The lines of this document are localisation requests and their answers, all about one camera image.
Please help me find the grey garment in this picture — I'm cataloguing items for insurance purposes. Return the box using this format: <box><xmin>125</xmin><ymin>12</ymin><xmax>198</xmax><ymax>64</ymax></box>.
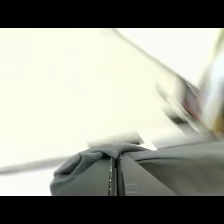
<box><xmin>49</xmin><ymin>140</ymin><xmax>224</xmax><ymax>197</ymax></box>

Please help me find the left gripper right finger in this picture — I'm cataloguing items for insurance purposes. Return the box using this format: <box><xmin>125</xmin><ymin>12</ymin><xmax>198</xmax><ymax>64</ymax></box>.
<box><xmin>117</xmin><ymin>153</ymin><xmax>177</xmax><ymax>197</ymax></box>

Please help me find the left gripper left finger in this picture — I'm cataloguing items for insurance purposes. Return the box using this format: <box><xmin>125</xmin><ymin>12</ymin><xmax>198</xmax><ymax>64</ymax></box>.
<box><xmin>73</xmin><ymin>155</ymin><xmax>117</xmax><ymax>197</ymax></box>

